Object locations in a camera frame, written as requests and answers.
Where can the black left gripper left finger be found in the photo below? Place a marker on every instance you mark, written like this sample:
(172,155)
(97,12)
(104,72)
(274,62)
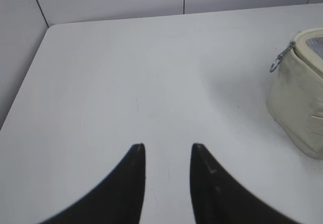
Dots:
(118,198)

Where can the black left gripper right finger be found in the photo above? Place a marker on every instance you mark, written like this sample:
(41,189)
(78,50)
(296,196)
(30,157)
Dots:
(218,198)

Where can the cream fabric zipper bag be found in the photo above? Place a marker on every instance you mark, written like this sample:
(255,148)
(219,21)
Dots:
(295,98)

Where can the metal zipper pull with ring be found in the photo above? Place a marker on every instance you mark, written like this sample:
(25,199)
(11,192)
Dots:
(280,56)

